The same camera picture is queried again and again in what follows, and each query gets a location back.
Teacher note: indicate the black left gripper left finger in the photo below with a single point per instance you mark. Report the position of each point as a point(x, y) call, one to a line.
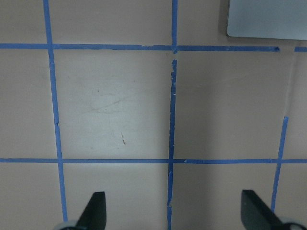
point(94, 214)

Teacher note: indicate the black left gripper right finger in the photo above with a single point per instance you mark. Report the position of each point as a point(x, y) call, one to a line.
point(256, 215)

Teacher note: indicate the silver closed laptop notebook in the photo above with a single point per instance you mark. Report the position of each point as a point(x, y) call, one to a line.
point(271, 19)

